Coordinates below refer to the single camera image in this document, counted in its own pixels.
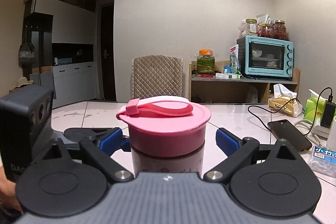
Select red contents jar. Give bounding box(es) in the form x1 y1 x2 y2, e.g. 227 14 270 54
273 20 288 40
259 23 274 38

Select straw hat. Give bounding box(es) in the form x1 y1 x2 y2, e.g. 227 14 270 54
16 76 34 88

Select person left hand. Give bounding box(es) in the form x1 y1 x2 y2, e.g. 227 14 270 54
0 165 22 212

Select black smartphone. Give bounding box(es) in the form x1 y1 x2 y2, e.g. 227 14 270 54
268 119 312 152

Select green tissue box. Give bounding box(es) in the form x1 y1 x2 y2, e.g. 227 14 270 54
303 89 326 122

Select white flat box on shelf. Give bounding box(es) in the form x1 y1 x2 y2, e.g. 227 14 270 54
215 73 240 80

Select red contents jar middle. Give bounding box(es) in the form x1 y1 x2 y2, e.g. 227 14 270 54
259 23 274 38

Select quilted beige chair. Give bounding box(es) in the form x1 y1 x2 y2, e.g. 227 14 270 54
131 55 183 99

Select white grey cabinet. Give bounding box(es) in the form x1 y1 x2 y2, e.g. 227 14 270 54
24 0 97 107

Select green white snack bag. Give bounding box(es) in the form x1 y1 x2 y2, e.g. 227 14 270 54
230 44 241 75

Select blue tissue packet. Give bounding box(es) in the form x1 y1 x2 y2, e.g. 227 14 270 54
308 145 336 178

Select black charging cable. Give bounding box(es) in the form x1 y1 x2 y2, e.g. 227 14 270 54
247 86 334 135

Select wooden shelf unit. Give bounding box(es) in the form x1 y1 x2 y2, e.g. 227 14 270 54
188 61 301 104

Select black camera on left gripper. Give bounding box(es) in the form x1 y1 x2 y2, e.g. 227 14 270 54
1 85 54 149

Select pale contents glass jar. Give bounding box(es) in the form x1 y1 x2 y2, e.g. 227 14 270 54
240 18 258 36

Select red contents jar right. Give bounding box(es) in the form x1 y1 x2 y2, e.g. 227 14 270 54
273 20 288 40

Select pink jar lid with strap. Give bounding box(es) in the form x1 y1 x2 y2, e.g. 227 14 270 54
116 96 211 157

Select hanging grey bag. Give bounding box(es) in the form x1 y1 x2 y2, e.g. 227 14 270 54
19 26 35 69

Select pink Hello Kitty thermos jar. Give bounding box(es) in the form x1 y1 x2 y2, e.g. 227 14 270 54
131 142 205 176

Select teal toaster oven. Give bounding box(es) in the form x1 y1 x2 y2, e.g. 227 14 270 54
236 36 294 79

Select green pickle jar orange lid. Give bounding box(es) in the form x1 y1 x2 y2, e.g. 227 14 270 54
197 49 215 73

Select black charger adapter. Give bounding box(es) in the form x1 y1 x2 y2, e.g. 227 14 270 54
320 100 335 128

